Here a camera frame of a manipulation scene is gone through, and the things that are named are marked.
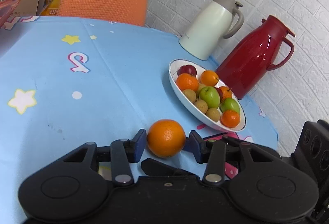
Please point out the large orange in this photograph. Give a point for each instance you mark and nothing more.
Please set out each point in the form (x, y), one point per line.
(209, 78)
(166, 138)

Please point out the red plum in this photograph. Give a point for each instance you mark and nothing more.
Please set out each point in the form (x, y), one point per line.
(219, 90)
(187, 69)

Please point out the blue cartoon tablecloth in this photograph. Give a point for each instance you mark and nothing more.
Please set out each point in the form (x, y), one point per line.
(67, 81)

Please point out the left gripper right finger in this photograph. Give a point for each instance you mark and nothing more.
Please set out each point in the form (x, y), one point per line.
(211, 153)

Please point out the red thermos jug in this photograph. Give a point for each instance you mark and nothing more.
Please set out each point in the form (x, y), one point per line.
(254, 55)

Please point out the white plate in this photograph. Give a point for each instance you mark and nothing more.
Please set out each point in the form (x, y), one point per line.
(173, 69)

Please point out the longan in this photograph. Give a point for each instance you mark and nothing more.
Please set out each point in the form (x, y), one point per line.
(213, 114)
(200, 87)
(190, 94)
(201, 105)

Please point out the mandarin on plate right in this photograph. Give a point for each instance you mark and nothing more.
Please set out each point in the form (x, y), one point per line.
(226, 92)

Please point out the green jujube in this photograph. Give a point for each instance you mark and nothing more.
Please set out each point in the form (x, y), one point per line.
(229, 104)
(210, 96)

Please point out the small mandarin front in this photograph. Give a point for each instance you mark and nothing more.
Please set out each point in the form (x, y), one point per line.
(230, 118)

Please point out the white thermos jug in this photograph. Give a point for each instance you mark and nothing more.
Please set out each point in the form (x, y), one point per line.
(220, 19)

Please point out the longan front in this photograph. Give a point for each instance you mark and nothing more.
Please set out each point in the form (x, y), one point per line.
(201, 105)

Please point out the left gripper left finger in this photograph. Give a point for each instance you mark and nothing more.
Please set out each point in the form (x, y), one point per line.
(122, 153)

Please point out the pink glass bowl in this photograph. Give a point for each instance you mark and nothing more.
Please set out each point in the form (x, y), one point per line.
(7, 7)

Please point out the mandarin on plate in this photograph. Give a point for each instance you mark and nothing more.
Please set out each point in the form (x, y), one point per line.
(187, 81)
(226, 92)

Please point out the mandarin on plate left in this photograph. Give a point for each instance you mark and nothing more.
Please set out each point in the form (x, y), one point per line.
(187, 81)

